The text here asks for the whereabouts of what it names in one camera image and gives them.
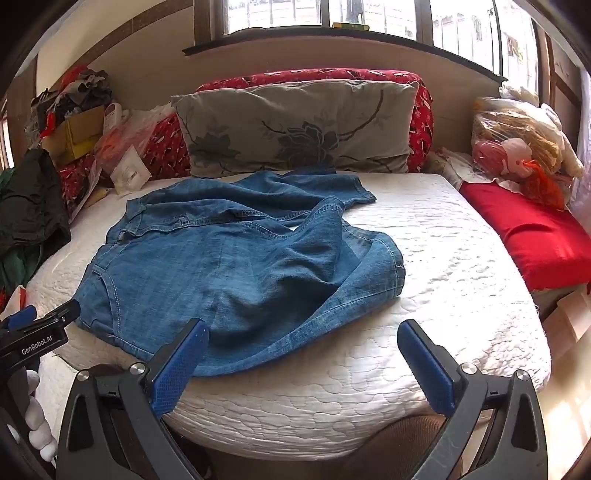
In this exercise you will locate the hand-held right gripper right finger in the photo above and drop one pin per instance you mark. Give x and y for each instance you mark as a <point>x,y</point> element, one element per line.
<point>427,369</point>

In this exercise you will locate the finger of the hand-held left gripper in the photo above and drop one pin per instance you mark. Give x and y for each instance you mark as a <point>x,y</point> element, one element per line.
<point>64,311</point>
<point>18,317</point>

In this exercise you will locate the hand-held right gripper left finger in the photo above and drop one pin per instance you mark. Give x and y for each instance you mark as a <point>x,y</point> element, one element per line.
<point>180,364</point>

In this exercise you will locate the blue denim pants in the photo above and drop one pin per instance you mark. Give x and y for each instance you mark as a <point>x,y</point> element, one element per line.
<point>231,258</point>

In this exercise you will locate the person's left hand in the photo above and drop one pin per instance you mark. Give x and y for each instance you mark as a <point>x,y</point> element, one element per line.
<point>38,417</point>

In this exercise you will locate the dark green jacket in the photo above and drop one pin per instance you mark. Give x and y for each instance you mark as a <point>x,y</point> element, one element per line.
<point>32,207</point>

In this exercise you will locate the white quilted mattress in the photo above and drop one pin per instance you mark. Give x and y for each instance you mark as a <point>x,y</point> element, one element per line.
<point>438,258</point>

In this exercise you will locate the beige cardboard piece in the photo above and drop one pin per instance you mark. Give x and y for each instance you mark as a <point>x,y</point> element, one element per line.
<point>572,314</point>

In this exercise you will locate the plain red cloth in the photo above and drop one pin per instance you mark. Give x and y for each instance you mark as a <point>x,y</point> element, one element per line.
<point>531,230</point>

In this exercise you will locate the clear bag with orange contents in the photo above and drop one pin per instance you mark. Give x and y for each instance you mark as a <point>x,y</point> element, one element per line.
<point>115,143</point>

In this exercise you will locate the yellow cardboard box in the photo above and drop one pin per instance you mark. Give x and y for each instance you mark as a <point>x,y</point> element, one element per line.
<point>76,134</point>

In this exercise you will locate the white plastic bottle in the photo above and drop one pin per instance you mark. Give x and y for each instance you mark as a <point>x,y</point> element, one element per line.
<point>112,117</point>

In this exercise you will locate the pile of mixed clothes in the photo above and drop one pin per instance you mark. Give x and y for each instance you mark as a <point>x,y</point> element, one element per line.
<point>83,87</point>

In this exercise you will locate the clear bag of yarn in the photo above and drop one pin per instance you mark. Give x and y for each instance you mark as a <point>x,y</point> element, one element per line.
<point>517,134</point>

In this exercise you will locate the grey floral pillow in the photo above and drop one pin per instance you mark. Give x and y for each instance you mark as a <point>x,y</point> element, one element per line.
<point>295,120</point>

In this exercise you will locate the red floral pillow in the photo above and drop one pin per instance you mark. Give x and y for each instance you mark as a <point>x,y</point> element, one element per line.
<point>323,76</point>

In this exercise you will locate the dark wooden window sill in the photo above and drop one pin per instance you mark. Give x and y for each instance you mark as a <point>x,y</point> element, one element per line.
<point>277,39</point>

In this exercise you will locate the thin book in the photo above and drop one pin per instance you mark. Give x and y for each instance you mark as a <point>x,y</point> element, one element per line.
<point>351,26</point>

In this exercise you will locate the barred window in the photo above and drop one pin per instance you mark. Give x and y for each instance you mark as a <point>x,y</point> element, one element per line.
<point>277,14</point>

